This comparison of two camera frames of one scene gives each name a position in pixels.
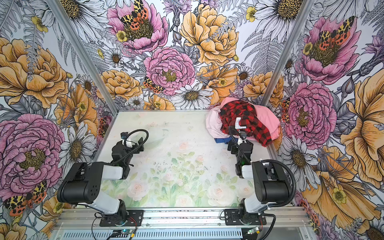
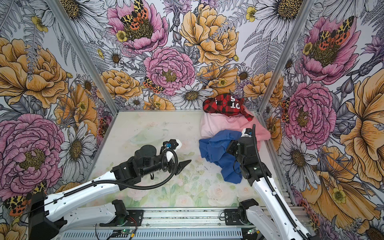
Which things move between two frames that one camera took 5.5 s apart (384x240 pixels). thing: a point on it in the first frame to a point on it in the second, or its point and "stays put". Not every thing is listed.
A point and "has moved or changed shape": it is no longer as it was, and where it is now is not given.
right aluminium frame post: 302,14 stays put
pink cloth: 269,117 to 210,122
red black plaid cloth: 247,118 to 227,104
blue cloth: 225,140 has moved or changed shape
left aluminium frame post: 65,20 stays put
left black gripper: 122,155 to 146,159
